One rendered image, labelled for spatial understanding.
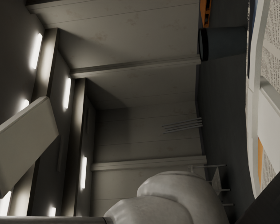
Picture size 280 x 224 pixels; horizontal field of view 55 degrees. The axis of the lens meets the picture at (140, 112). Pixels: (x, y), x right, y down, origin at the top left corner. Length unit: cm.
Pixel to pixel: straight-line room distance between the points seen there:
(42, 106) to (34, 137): 2
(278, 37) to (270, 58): 3
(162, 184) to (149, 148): 1158
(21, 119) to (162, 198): 31
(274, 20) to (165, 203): 30
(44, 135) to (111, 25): 878
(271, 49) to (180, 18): 863
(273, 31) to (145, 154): 1178
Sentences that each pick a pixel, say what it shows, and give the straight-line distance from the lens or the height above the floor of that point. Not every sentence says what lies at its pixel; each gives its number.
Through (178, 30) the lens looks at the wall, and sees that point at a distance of 920.
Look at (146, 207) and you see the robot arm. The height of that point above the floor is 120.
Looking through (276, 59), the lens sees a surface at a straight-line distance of 22.
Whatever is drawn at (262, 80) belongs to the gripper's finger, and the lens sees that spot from 17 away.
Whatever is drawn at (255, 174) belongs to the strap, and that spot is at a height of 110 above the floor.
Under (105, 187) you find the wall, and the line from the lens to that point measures 1192.
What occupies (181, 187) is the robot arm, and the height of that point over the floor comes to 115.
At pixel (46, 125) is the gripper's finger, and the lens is 19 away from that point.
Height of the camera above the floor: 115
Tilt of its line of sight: 7 degrees up
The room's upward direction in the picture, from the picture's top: 95 degrees counter-clockwise
